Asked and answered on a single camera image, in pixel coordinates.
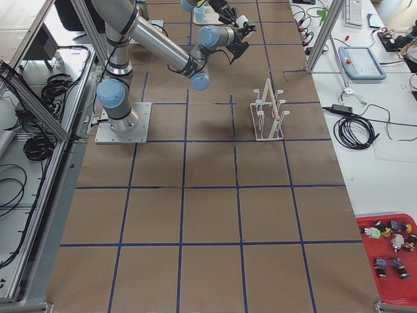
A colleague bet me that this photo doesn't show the coiled black cable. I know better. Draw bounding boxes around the coiled black cable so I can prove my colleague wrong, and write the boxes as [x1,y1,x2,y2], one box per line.
[334,116,380,151]

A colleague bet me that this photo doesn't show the aluminium frame post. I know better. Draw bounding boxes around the aluminium frame post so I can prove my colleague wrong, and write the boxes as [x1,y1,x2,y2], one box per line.
[306,0,343,74]

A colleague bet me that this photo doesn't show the blue teach pendant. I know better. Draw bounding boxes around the blue teach pendant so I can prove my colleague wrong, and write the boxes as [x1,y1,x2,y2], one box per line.
[338,46,386,80]

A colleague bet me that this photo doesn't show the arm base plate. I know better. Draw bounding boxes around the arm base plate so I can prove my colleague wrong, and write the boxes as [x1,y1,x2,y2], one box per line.
[95,102,152,144]
[130,20,165,45]

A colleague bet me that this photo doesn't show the white keyboard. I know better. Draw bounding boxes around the white keyboard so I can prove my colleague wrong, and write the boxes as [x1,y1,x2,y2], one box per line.
[343,0,364,29]

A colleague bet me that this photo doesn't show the red parts tray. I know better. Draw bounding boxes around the red parts tray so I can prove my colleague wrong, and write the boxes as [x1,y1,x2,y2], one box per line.
[356,213,416,306]

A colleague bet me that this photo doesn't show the white plastic cup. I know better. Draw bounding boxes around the white plastic cup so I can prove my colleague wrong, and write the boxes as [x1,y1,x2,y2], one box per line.
[235,14,248,29]

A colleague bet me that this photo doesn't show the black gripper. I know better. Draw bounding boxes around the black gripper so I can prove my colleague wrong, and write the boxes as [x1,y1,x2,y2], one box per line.
[227,21,256,65]
[218,5,237,25]

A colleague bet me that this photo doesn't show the white wire cup rack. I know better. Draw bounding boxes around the white wire cup rack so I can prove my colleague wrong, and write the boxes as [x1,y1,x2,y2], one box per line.
[250,78,290,142]

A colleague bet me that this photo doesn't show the light blue plastic cup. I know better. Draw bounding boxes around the light blue plastic cup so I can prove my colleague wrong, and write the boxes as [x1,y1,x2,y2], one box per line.
[194,7,206,24]

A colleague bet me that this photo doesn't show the cream plastic tray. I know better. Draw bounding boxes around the cream plastic tray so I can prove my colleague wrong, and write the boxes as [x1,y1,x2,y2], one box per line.
[193,7,223,25]

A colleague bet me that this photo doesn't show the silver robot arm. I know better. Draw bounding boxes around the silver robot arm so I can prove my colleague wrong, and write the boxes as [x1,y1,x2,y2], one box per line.
[180,0,238,26]
[92,1,255,136]

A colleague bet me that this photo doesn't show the black power adapter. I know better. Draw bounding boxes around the black power adapter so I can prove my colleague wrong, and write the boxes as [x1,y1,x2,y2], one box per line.
[330,104,352,115]

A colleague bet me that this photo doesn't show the brown paper table cover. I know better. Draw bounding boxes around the brown paper table cover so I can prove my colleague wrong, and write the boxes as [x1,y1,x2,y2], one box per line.
[46,1,379,312]

